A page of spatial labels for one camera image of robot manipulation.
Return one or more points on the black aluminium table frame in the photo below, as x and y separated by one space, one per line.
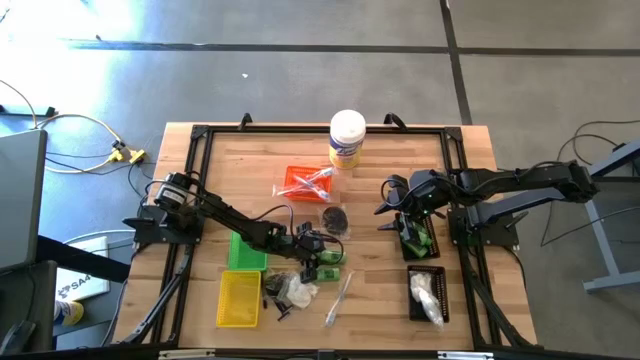
300 129

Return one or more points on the blue toothbrush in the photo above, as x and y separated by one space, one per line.
339 299
320 190
280 190

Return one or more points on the black computer mouse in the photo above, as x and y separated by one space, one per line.
15 337

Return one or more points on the white printed box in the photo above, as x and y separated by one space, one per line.
82 285

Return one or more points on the grey metal table frame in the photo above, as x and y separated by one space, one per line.
602 250

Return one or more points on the yellow plastic basket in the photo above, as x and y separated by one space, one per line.
239 300

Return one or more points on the orange plastic basket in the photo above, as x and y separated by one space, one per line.
289 172

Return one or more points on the black table edge beam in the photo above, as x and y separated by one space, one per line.
275 356

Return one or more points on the black desk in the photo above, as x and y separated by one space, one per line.
25 295

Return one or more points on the yellow and blue cup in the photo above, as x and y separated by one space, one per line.
70 313

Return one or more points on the green plastic basket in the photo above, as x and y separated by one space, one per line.
245 257

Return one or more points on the black plastic basket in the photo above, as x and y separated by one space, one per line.
436 250
442 280

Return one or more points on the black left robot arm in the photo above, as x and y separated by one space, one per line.
225 215

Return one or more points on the black frame clamp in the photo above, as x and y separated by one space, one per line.
245 120
395 120

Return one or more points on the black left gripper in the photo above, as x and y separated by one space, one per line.
305 245

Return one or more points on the black floor bar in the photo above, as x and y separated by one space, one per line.
25 110

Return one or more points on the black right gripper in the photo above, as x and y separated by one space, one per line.
427 192

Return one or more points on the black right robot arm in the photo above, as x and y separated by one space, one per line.
520 177

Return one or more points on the Lysol wipes canister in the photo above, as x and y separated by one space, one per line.
347 130

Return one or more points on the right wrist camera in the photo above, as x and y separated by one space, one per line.
397 186

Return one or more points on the silver bracket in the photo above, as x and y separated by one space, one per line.
465 355
185 354

